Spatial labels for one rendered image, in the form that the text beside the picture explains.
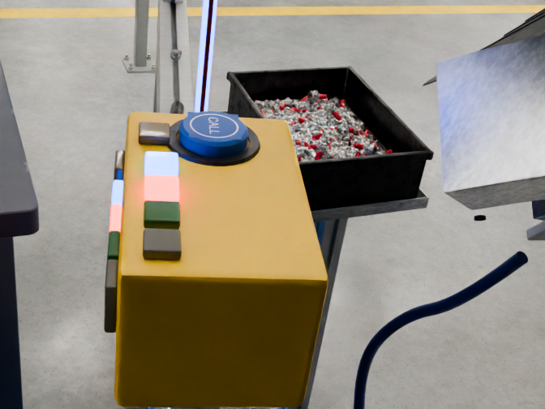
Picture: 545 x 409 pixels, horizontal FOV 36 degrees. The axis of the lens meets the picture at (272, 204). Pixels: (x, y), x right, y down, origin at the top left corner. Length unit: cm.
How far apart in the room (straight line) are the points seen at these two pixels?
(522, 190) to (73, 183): 177
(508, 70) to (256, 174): 38
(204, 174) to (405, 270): 179
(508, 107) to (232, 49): 256
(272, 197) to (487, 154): 35
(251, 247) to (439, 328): 169
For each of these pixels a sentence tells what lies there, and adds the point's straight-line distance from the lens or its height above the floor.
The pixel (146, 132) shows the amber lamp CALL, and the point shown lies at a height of 108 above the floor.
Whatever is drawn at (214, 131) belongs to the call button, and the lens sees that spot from 49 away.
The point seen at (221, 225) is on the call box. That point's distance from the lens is 43.
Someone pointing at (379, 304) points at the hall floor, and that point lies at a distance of 211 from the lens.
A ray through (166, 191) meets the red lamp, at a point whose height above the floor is 108.
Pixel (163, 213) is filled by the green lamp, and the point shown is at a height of 108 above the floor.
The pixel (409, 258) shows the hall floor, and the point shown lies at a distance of 229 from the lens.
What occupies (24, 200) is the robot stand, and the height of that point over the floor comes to 100.
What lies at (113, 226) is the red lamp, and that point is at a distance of 45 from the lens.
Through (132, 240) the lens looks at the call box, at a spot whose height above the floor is 107.
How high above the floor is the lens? 132
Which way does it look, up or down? 34 degrees down
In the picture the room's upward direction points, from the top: 8 degrees clockwise
